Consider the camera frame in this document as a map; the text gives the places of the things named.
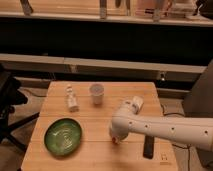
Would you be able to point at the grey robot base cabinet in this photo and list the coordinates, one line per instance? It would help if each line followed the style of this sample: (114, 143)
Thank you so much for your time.
(198, 103)

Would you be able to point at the black rectangular phone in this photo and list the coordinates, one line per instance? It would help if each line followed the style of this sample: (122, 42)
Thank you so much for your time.
(148, 151)

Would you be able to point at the black office chair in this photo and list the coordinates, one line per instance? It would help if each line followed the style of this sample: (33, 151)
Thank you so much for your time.
(10, 96)

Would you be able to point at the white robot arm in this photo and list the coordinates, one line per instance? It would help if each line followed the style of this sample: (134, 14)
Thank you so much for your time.
(197, 132)

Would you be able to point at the green round plate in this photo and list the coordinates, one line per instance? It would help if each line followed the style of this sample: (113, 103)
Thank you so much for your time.
(63, 137)

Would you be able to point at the white sponge block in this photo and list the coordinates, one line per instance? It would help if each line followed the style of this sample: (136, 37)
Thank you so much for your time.
(138, 102)

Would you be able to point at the white paper cup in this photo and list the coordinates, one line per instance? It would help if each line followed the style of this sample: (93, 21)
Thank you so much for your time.
(97, 92)

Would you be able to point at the white small bottle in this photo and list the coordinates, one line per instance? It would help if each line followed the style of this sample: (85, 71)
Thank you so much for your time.
(71, 99)

